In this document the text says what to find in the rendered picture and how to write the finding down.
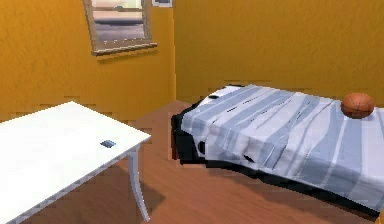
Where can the small dark flat card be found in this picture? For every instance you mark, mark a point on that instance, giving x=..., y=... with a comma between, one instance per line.
x=108, y=143

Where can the bed with striped grey cover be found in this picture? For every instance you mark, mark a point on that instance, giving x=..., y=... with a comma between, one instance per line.
x=286, y=140

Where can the white table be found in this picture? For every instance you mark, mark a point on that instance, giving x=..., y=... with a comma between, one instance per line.
x=50, y=146

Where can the orange basketball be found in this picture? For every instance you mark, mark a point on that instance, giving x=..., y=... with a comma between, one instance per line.
x=357, y=105

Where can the white framed wall picture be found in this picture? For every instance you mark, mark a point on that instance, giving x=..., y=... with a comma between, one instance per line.
x=162, y=2

